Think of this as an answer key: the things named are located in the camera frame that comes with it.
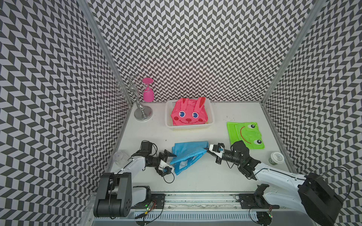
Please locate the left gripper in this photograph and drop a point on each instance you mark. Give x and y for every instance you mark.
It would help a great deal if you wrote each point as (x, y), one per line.
(163, 157)

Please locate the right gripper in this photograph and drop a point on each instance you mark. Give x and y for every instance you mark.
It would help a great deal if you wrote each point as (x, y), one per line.
(218, 160)

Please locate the blue raincoat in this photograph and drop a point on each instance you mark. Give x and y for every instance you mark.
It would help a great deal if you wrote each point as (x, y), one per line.
(187, 154)

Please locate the green frog raincoat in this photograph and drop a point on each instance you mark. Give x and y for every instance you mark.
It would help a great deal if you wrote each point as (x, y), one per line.
(248, 132)

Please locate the pink bunny raincoat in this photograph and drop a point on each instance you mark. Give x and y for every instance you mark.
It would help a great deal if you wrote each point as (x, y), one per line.
(189, 112)

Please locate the white plastic basket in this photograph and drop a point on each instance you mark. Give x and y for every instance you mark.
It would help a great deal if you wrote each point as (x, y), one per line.
(169, 123)

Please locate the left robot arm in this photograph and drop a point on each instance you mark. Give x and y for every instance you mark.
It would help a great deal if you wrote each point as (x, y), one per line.
(116, 194)

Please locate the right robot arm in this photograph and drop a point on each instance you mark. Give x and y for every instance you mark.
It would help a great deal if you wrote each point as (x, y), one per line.
(308, 194)

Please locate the clear plastic cup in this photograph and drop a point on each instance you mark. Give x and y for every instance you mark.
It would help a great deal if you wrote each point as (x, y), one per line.
(120, 158)

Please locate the white tape roll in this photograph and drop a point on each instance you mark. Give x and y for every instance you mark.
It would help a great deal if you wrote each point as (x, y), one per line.
(276, 158)

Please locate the pink plastic wine glass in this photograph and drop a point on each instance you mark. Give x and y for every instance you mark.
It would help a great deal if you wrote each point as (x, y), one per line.
(148, 93)

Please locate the chrome glass holder stand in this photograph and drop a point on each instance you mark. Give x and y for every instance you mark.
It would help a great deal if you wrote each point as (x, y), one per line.
(132, 95)

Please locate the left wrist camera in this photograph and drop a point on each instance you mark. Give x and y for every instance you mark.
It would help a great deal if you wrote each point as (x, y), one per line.
(163, 165)

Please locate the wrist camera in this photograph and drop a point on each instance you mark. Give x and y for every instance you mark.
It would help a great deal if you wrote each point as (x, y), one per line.
(220, 147)
(163, 165)

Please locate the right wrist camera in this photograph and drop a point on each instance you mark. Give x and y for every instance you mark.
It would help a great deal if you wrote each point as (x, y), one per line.
(220, 147)

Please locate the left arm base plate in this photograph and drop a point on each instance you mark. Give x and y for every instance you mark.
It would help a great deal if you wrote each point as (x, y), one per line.
(157, 199)

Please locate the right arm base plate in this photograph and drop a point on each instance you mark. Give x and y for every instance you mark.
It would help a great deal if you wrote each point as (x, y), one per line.
(249, 201)

